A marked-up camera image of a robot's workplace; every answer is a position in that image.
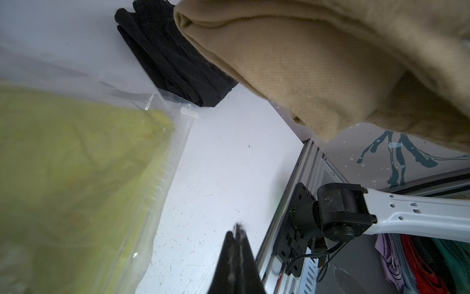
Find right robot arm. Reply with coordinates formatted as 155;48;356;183
288;183;470;243

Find yellow green garment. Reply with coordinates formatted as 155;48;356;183
1;85;174;294

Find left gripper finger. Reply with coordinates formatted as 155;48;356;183
208;223;265;294

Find black trousers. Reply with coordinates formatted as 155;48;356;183
115;1;238;107

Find tan garment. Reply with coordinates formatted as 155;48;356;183
174;1;470;153

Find clear plastic vacuum bag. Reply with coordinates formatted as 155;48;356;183
1;45;197;294

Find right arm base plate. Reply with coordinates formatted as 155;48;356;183
273;183;323;278

